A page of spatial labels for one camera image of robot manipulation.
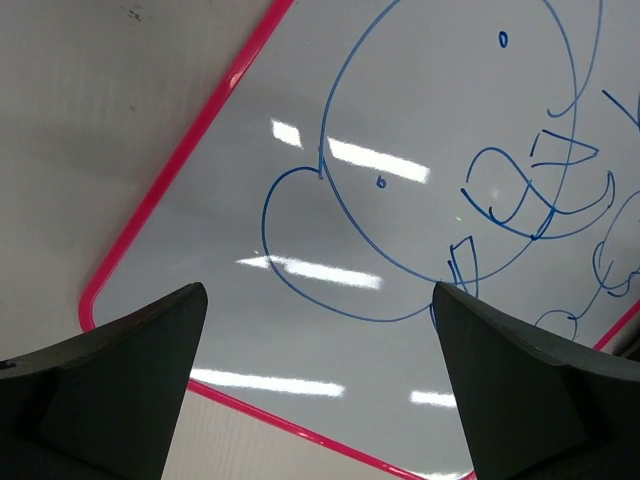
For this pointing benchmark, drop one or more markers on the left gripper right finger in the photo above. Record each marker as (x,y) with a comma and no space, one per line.
(534,405)

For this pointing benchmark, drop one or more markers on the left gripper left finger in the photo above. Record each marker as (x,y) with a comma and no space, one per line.
(103,404)

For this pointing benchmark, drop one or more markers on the pink framed whiteboard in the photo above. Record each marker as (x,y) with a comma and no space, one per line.
(359,152)

